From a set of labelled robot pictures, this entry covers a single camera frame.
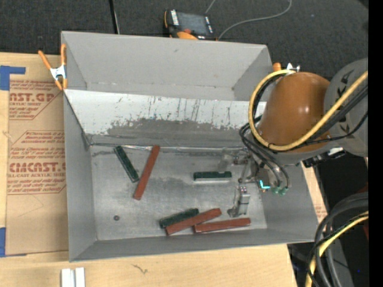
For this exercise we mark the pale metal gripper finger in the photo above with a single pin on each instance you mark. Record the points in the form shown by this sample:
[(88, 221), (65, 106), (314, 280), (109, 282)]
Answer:
[(244, 203), (226, 161)]

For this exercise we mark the dark green flat block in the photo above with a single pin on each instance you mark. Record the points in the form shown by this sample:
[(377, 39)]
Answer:
[(127, 164), (212, 175), (179, 217)]

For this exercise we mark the red-brown flat block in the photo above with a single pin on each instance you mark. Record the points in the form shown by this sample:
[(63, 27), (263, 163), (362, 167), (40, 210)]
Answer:
[(223, 225), (194, 221), (147, 172)]

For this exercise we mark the grey metal bin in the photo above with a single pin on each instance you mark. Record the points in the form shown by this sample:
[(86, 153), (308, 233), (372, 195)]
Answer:
[(179, 121)]

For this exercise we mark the brown cardboard board, red print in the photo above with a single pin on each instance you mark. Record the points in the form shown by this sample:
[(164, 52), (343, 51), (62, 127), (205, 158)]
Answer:
[(36, 208)]

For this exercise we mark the black cylinder on white bracket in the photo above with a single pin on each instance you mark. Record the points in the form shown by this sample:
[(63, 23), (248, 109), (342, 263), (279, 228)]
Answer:
[(311, 161)]

